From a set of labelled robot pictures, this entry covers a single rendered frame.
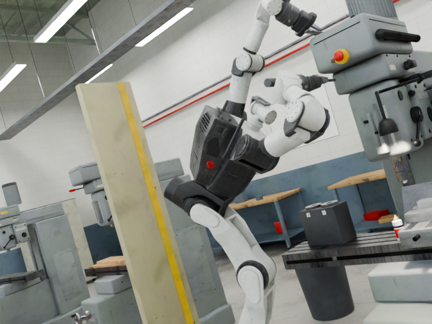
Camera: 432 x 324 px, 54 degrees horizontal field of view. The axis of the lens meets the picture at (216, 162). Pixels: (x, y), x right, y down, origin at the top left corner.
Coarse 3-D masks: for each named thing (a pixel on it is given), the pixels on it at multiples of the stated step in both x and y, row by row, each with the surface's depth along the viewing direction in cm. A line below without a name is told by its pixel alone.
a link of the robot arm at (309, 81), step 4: (300, 76) 164; (304, 76) 166; (308, 76) 168; (312, 76) 170; (316, 76) 169; (320, 76) 170; (304, 80) 164; (308, 80) 166; (312, 80) 169; (316, 80) 170; (320, 80) 170; (304, 84) 163; (308, 84) 166; (312, 84) 168; (316, 84) 170; (320, 84) 170; (304, 88) 164; (308, 88) 166; (312, 88) 170; (316, 88) 171
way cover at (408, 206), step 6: (408, 186) 217; (414, 186) 215; (420, 186) 212; (426, 186) 210; (402, 192) 218; (408, 192) 216; (414, 192) 214; (420, 192) 212; (426, 192) 209; (408, 198) 215; (414, 198) 213; (420, 198) 211; (408, 204) 214; (414, 204) 212; (408, 210) 213
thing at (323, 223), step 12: (312, 204) 222; (324, 204) 209; (336, 204) 206; (300, 216) 219; (312, 216) 213; (324, 216) 208; (336, 216) 203; (348, 216) 209; (312, 228) 215; (324, 228) 209; (336, 228) 204; (348, 228) 207; (312, 240) 216; (324, 240) 211; (336, 240) 205; (348, 240) 205
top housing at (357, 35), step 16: (368, 16) 162; (336, 32) 168; (352, 32) 164; (368, 32) 160; (320, 48) 174; (336, 48) 169; (352, 48) 165; (368, 48) 161; (384, 48) 167; (400, 48) 180; (320, 64) 175; (336, 64) 171; (352, 64) 175
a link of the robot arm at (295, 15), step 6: (294, 6) 180; (294, 12) 179; (300, 12) 182; (306, 12) 182; (312, 12) 182; (288, 18) 179; (294, 18) 179; (300, 18) 181; (306, 18) 181; (312, 18) 181; (282, 24) 185; (288, 24) 182; (294, 24) 183; (300, 24) 183; (306, 24) 183; (294, 30) 186; (300, 30) 185; (300, 36) 188
